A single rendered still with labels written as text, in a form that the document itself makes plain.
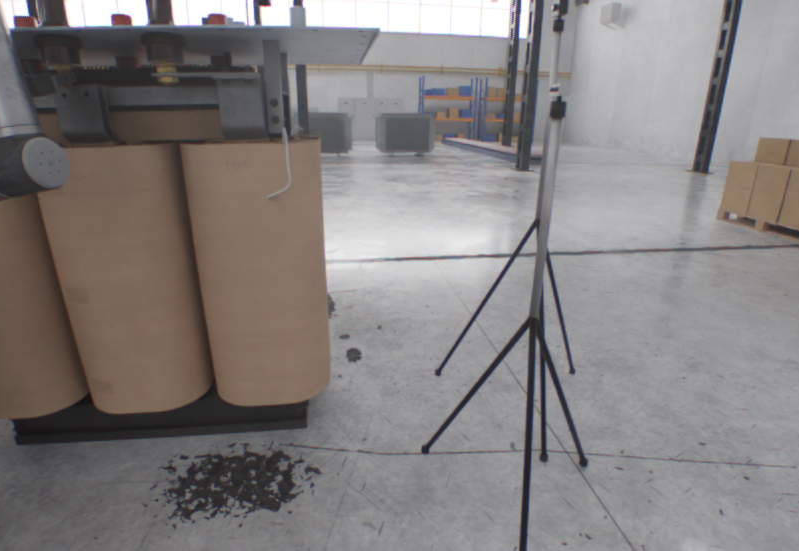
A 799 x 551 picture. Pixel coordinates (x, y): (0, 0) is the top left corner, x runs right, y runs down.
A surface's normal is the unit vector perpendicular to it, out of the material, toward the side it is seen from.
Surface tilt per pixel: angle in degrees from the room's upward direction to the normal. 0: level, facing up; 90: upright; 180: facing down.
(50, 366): 90
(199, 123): 90
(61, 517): 0
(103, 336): 90
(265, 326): 90
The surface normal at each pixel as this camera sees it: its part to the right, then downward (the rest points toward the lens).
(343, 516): 0.01, -0.94
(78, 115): 0.15, 0.34
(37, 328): 0.77, 0.22
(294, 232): 0.55, 0.29
